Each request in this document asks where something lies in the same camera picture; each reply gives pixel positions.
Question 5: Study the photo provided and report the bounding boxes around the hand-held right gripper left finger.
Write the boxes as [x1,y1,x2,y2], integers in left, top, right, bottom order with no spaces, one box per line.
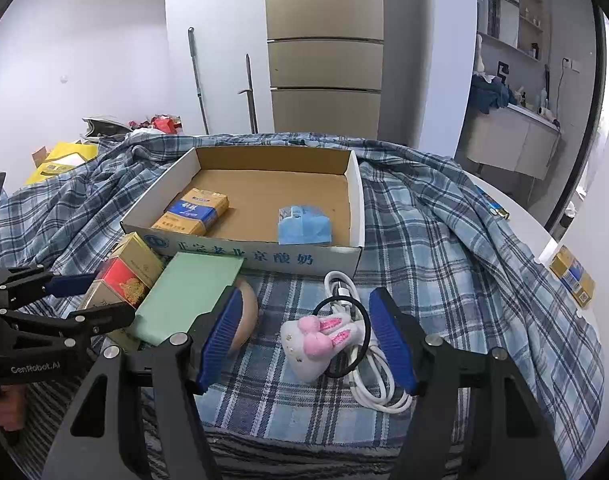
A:
[42,285,245,480]

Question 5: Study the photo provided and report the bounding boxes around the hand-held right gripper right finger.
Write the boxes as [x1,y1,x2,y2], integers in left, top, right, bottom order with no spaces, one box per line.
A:
[368,287,567,480]

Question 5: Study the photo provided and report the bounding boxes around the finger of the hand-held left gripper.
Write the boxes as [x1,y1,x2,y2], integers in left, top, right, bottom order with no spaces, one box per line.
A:
[0,302,136,357]
[0,266,101,312]

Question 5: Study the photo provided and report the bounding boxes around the beige round air freshener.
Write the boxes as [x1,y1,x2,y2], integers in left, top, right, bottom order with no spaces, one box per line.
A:
[224,280,260,357]

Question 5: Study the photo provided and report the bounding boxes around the white charging cable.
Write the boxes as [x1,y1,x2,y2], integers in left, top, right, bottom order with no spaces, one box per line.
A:
[323,270,416,414]

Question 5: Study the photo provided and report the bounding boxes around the green packet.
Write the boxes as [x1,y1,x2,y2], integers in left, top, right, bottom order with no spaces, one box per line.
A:
[134,251,245,347]

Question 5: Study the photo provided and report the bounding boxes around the black hair tie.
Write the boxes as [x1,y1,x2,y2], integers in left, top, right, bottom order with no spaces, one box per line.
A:
[314,296,373,379]

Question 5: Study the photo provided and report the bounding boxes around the gold and red box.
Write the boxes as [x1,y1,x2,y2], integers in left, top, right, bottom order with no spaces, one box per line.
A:
[77,232,166,354]

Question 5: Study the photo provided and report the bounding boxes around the white pink plush bunny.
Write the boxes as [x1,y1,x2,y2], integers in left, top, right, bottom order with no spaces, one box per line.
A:
[280,312,368,381]

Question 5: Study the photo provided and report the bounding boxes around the printed cardboard box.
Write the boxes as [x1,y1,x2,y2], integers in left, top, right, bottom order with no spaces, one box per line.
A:
[120,146,366,279]

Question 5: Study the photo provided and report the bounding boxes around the person's left hand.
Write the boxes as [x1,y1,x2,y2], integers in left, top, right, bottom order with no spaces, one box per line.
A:
[0,391,26,432]

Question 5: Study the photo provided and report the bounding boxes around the blue plaid blanket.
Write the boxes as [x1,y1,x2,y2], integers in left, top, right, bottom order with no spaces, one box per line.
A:
[0,132,606,467]

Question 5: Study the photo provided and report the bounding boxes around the yellow bag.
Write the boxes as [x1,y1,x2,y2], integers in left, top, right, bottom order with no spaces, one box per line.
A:
[24,141,100,186]

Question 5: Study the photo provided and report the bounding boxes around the yellow tissue pack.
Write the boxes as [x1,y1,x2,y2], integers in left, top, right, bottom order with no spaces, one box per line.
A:
[549,245,596,310]
[151,187,230,237]

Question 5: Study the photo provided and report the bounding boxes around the blue face mask pack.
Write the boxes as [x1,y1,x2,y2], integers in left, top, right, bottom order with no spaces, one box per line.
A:
[277,202,333,247]

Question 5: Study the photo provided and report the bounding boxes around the red snack bags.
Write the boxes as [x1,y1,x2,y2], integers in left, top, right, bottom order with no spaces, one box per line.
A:
[129,114,183,135]

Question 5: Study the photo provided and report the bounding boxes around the beige vanity cabinet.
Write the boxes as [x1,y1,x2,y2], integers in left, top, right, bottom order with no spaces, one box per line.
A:
[456,105,561,181]

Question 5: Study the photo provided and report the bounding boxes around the dark blue towel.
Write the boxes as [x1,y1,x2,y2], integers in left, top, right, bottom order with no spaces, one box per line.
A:
[471,74,518,115]

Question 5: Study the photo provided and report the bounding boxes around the gold refrigerator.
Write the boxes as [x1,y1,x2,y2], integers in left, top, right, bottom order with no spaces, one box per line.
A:
[263,0,385,139]

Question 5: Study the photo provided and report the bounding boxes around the bathroom mirror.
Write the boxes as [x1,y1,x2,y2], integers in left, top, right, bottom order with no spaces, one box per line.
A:
[489,0,520,46]

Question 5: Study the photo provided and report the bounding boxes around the grey mop handle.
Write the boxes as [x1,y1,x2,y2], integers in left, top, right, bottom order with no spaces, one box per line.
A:
[187,26,210,136]

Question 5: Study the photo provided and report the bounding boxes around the black door frame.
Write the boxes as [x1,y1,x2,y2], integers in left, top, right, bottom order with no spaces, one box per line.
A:
[543,4,609,242]

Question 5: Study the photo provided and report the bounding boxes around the wall shelf niche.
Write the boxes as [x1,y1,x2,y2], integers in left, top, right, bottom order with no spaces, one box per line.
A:
[517,0,545,62]

